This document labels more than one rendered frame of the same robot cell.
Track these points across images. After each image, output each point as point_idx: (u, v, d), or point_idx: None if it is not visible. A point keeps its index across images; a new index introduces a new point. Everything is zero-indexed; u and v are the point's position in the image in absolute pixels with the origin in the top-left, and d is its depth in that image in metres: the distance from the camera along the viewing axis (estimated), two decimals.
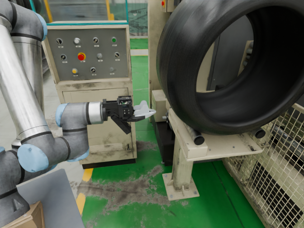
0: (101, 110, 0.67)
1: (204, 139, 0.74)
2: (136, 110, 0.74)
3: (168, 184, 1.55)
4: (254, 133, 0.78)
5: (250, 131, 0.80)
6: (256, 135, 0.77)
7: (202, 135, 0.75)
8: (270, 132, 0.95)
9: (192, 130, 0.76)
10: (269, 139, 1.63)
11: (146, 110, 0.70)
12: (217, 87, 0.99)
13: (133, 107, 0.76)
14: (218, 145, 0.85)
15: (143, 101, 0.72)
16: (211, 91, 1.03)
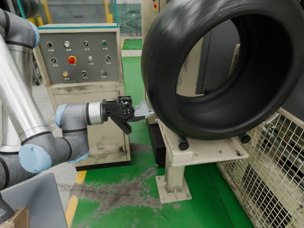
0: (101, 111, 0.67)
1: (180, 143, 0.72)
2: (136, 110, 0.74)
3: (161, 186, 1.55)
4: (247, 134, 0.77)
5: None
6: (248, 136, 0.76)
7: (178, 140, 0.74)
8: (258, 136, 0.95)
9: None
10: (263, 141, 1.63)
11: (146, 110, 0.70)
12: (206, 91, 0.99)
13: (133, 107, 0.77)
14: (205, 150, 0.85)
15: (143, 101, 0.72)
16: (200, 95, 1.03)
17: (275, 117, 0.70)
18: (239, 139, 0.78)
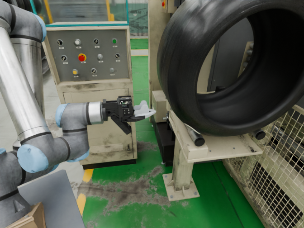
0: (101, 110, 0.67)
1: (199, 137, 0.73)
2: (136, 110, 0.74)
3: (168, 184, 1.55)
4: (254, 135, 0.78)
5: (251, 133, 0.80)
6: (256, 138, 0.77)
7: (196, 135, 0.74)
8: (270, 133, 0.95)
9: (191, 138, 0.78)
10: (269, 140, 1.63)
11: (146, 110, 0.70)
12: (217, 88, 0.99)
13: (133, 107, 0.77)
14: (219, 146, 0.85)
15: (143, 101, 0.72)
16: (211, 92, 1.03)
17: (196, 131, 0.68)
18: None
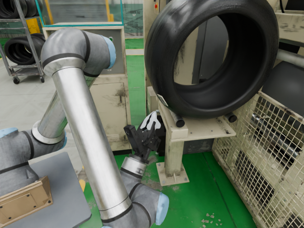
0: None
1: (176, 125, 0.88)
2: None
3: (161, 171, 1.69)
4: (234, 114, 0.91)
5: (231, 111, 0.93)
6: (234, 116, 0.90)
7: None
8: (246, 120, 1.09)
9: None
10: (254, 130, 1.78)
11: None
12: (200, 81, 1.13)
13: (154, 132, 0.69)
14: (199, 130, 0.99)
15: (159, 126, 0.75)
16: None
17: (165, 103, 0.78)
18: (227, 118, 0.92)
